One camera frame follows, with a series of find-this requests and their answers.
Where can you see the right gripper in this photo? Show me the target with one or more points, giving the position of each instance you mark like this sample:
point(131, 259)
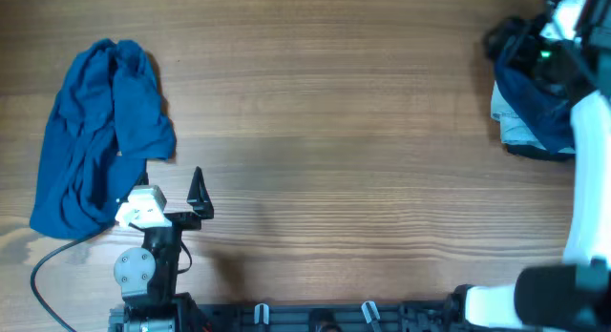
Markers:
point(533, 40)

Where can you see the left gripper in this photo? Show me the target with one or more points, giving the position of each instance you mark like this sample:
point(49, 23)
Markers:
point(201, 207)

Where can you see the black polo shirt with logo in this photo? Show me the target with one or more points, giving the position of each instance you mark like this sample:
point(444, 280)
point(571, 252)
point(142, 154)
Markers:
point(506, 42)

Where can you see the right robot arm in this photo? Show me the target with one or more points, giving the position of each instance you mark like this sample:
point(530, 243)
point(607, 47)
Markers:
point(573, 295)

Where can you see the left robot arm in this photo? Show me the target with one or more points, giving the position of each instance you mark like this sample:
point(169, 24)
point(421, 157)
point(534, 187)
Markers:
point(148, 274)

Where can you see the dark navy folded garment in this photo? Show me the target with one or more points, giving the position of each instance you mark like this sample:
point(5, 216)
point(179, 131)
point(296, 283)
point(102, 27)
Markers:
point(511, 84)

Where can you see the light blue folded garment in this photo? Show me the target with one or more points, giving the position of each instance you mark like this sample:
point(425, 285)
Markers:
point(546, 131)

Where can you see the black folded garment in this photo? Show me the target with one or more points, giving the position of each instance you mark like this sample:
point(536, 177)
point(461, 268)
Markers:
point(536, 153)

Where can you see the blue crumpled shirt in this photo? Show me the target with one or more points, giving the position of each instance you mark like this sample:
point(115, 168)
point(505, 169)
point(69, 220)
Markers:
point(106, 123)

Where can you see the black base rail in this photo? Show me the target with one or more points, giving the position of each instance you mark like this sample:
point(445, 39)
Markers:
point(407, 316)

